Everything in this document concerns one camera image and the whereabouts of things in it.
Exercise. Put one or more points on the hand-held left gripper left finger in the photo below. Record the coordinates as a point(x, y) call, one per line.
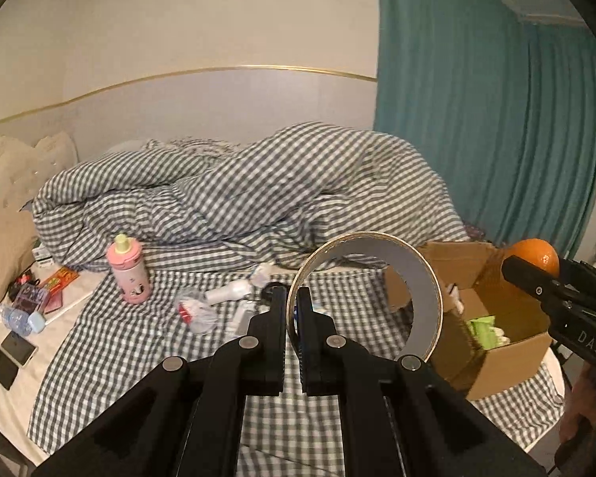
point(275, 348)

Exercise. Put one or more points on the clear tape roll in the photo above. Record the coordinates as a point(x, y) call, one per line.
point(422, 278)

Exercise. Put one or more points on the pink drinking bottle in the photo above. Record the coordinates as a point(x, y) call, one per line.
point(131, 278)

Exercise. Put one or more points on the clear water bottle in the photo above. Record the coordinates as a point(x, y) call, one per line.
point(15, 319)

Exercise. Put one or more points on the green wet wipes packet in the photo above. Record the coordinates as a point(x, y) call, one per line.
point(484, 333)

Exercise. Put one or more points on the small white plastic bottle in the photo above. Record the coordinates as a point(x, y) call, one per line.
point(228, 291)

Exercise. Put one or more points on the purple transparent case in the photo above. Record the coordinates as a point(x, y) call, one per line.
point(29, 297)

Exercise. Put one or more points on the small white blue tube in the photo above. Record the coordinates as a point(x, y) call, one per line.
point(262, 273)

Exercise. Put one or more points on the clear plastic packet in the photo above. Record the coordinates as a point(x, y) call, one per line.
point(243, 318)

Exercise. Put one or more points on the grey white checked duvet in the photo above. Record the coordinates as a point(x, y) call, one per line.
point(258, 184)

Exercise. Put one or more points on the beige pillow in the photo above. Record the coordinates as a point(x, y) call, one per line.
point(5, 208)

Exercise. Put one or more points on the cardboard box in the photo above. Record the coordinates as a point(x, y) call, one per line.
point(506, 372)

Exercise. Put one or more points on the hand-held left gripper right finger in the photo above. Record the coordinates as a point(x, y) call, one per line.
point(310, 357)

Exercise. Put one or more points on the black smartphone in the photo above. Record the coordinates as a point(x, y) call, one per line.
point(0, 366)

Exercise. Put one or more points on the small red black item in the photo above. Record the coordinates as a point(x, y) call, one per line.
point(20, 283)

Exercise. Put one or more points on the grey white checked sheet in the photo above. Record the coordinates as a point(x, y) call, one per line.
point(129, 357)

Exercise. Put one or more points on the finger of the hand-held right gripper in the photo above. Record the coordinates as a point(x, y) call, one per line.
point(531, 278)

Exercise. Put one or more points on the white bed sheet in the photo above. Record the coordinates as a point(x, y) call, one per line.
point(10, 417)

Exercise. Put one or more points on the white stick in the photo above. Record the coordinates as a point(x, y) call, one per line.
point(74, 300)

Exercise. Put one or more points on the teal curtain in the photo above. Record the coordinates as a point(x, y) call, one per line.
point(477, 109)

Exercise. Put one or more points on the white labelled packet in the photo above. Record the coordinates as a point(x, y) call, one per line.
point(43, 256)

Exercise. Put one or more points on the orange snack packet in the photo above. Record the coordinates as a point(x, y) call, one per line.
point(62, 279)

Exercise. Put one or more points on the pink flat case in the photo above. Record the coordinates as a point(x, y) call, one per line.
point(53, 302)

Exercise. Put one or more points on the person's right hand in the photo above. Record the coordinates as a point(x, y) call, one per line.
point(578, 402)

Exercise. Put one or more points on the orange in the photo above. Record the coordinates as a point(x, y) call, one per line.
point(536, 253)

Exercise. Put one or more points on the clear bag with red item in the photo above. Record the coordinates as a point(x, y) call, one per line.
point(196, 313)

